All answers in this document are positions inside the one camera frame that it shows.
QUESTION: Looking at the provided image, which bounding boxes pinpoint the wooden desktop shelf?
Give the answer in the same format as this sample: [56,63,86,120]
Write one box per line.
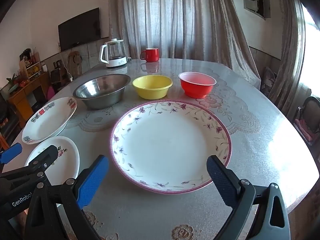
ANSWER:
[19,52,43,81]

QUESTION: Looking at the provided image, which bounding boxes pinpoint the white glass electric kettle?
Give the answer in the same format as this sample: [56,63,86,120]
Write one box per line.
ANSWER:
[99,38,127,68]

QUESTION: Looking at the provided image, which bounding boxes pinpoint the red plastic bowl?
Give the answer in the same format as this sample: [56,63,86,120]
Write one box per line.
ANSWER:
[178,72,217,99]

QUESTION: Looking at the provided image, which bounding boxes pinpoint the side window curtain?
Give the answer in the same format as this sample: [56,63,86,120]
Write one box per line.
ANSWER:
[268,0,305,115]

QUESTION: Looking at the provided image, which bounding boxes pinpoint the wall electrical panel box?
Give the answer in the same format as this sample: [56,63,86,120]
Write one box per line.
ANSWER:
[244,0,271,19]

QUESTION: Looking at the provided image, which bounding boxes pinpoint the red mug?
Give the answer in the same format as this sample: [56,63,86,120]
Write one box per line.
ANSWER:
[140,48,159,62]

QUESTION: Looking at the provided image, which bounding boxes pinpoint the beige window curtain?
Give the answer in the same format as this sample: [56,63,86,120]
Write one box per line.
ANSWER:
[108,0,261,88]

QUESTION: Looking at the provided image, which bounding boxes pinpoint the red double-happiness plate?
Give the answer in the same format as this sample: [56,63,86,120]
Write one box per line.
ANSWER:
[22,96,78,145]

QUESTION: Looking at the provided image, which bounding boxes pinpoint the small rose plate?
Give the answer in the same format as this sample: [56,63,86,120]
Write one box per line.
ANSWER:
[25,136,80,185]

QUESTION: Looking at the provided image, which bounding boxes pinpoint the stainless steel bowl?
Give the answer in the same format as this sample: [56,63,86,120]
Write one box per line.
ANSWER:
[73,74,131,109]

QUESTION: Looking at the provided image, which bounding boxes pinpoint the orange wooden desk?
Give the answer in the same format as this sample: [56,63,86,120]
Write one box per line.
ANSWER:
[7,72,51,124]

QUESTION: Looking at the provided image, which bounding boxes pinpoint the lace patterned table cover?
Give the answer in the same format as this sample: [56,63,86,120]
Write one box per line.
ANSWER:
[66,80,263,136]

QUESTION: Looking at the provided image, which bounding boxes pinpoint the large purple floral plate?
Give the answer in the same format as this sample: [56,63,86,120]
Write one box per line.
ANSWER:
[110,100,232,194]

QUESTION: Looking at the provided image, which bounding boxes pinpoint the black wall television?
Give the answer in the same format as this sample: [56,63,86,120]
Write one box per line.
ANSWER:
[58,8,101,51]

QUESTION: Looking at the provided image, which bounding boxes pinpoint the yellow plastic bowl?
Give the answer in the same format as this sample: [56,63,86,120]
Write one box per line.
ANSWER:
[132,75,173,100]

